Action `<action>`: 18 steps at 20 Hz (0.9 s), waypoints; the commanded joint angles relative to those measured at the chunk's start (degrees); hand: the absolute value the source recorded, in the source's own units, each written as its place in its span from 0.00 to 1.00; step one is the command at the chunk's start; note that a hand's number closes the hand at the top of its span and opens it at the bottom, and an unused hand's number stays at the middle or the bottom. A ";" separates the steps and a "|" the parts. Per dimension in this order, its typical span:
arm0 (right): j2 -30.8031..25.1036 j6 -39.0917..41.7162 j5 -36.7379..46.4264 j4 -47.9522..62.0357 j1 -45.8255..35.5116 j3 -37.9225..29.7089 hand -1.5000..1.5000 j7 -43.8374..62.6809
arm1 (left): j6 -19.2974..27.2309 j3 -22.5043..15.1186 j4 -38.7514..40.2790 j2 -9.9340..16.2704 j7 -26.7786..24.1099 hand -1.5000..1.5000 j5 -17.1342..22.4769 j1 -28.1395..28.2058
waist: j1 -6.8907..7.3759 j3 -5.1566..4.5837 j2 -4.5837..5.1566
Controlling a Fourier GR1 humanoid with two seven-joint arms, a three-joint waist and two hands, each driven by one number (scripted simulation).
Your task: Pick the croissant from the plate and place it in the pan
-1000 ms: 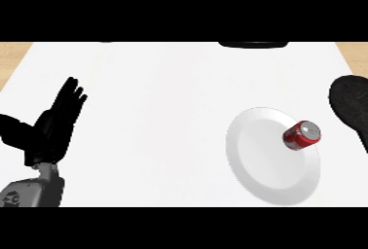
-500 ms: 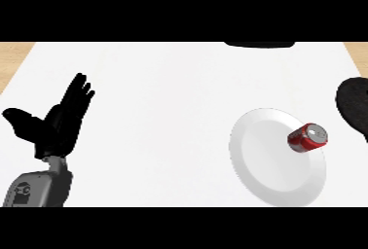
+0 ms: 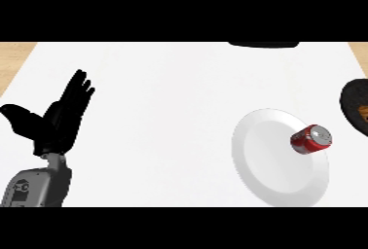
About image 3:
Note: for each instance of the black pan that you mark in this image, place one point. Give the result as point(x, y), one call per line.
point(353, 105)

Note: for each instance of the red can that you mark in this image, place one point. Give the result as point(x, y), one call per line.
point(310, 139)

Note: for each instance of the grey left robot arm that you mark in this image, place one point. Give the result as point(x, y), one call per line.
point(32, 186)

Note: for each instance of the black object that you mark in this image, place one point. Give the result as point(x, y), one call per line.
point(263, 44)

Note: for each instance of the white round plate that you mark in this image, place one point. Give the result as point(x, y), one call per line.
point(272, 162)

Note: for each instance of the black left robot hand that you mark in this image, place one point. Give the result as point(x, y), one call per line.
point(59, 123)

